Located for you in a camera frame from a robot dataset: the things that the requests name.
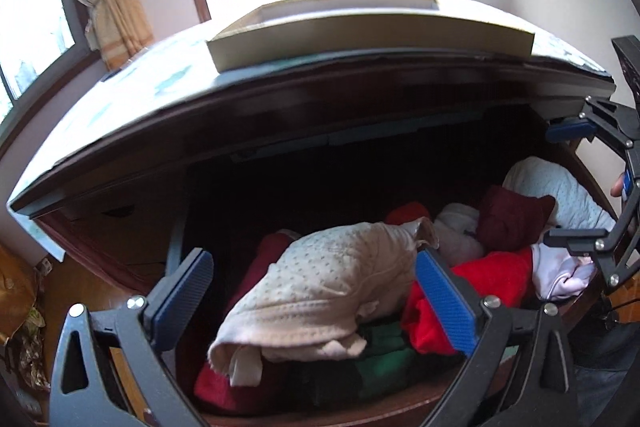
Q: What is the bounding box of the white pinkish underwear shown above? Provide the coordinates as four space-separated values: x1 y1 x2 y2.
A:
530 241 599 301

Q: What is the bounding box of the grey sock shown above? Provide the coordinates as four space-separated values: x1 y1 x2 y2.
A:
432 203 487 267

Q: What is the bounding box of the crimson fleece garment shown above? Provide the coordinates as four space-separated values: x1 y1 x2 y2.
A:
192 229 303 418

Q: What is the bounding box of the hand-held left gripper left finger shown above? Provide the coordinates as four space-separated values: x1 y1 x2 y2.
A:
48 248 216 427

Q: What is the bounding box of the black cable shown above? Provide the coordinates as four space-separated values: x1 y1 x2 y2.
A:
596 298 640 331

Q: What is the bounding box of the dark wooden desk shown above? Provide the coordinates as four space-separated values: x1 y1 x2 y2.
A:
6 0 616 288

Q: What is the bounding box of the person's trouser leg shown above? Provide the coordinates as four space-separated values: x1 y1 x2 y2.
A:
570 319 640 427

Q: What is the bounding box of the shallow beige tray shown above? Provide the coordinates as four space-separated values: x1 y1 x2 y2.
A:
206 0 536 72

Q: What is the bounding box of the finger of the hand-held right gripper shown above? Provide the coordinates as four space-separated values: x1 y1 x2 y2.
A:
543 179 640 294
545 96 640 161

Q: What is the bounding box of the green sock pair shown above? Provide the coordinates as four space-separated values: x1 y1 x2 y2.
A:
357 319 463 400

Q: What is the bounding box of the cream dotted underwear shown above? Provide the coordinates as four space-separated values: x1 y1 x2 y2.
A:
207 217 441 388

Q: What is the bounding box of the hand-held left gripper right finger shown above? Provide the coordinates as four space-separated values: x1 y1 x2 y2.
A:
415 247 581 427

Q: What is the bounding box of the pale grey dotted underwear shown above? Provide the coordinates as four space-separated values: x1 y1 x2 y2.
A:
502 157 617 234

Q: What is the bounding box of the bright red underwear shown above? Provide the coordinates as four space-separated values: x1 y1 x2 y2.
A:
400 247 536 356

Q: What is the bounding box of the window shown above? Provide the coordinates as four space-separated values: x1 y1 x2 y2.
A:
0 0 78 112

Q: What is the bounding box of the floral cloth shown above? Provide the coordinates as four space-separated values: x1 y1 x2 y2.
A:
7 306 52 385

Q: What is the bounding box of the maroon underwear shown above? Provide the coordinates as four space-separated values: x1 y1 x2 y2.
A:
475 185 557 253

